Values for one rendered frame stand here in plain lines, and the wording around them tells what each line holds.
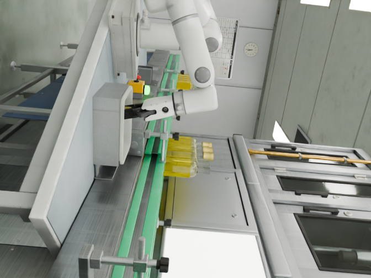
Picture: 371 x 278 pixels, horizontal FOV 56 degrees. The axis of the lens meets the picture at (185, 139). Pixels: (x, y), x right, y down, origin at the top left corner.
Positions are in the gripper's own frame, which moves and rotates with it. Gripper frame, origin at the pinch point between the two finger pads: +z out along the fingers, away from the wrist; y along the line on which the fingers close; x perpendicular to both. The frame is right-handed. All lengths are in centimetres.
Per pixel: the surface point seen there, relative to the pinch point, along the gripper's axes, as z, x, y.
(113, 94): 1.8, 7.3, -4.9
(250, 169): -41, -51, 46
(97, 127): 7.9, -0.7, -8.6
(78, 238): 10.9, -19.4, -36.0
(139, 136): 0.6, -12.6, 10.4
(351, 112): -167, -104, 231
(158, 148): -3.5, -22.1, 19.8
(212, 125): -29, -234, 614
